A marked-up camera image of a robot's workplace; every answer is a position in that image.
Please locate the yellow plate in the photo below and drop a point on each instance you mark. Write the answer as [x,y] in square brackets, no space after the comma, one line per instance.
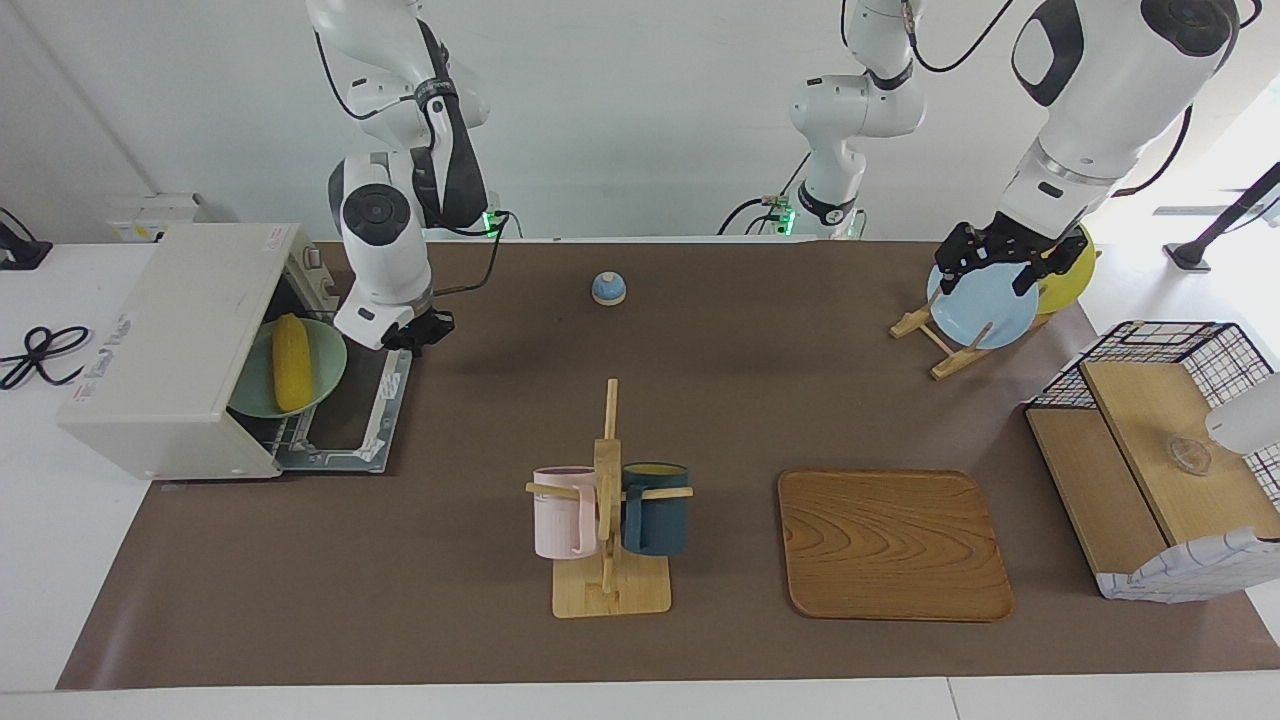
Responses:
[1070,285]

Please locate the mint green plate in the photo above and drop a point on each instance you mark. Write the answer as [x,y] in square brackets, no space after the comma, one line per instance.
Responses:
[328,365]

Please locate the small clear glass piece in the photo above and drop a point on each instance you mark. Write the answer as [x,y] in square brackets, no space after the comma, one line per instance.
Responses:
[1190,456]

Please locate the yellow corn cob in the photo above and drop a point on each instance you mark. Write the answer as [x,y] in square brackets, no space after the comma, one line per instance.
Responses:
[291,365]

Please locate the brown wooden tray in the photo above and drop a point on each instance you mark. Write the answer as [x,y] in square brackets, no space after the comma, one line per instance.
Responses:
[890,545]

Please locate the white rounded object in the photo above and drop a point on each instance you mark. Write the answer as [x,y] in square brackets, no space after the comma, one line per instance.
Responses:
[1250,420]

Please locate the black clamp base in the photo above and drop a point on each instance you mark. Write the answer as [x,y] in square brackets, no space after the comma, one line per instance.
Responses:
[20,255]

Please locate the light blue plate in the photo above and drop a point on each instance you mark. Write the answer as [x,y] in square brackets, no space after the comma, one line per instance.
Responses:
[990,315]

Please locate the pink mug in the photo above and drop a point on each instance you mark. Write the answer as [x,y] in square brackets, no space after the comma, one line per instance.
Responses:
[560,520]

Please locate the cream toaster oven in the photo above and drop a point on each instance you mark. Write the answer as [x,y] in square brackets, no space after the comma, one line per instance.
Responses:
[160,340]

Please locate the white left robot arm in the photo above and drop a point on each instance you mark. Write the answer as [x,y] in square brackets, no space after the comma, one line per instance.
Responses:
[1110,100]

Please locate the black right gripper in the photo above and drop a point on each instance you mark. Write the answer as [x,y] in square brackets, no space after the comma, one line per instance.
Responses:
[425,326]

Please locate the toaster oven glass door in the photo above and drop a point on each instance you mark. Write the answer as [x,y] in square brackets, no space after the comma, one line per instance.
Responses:
[390,420]

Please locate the dark teal mug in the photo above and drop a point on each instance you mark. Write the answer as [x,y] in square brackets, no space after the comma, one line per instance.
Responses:
[657,520]

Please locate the white checked cloth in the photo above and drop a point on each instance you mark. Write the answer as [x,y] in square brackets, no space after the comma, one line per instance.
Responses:
[1180,575]

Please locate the wooden plate rack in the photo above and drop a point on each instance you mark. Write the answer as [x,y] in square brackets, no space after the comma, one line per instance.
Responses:
[955,362]

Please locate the brown table mat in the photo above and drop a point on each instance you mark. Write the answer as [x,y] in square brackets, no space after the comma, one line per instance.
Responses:
[400,600]

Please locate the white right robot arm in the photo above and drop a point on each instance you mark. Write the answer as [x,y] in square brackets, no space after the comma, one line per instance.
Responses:
[385,260]

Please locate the white socket box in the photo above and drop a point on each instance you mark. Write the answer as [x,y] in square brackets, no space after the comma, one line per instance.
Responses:
[150,215]

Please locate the wooden mug rack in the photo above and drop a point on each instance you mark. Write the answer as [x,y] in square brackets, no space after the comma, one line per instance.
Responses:
[612,596]

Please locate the metal oven rack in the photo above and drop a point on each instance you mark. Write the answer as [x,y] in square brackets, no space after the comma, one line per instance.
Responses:
[285,432]

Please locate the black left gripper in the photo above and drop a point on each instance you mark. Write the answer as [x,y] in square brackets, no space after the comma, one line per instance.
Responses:
[1010,245]

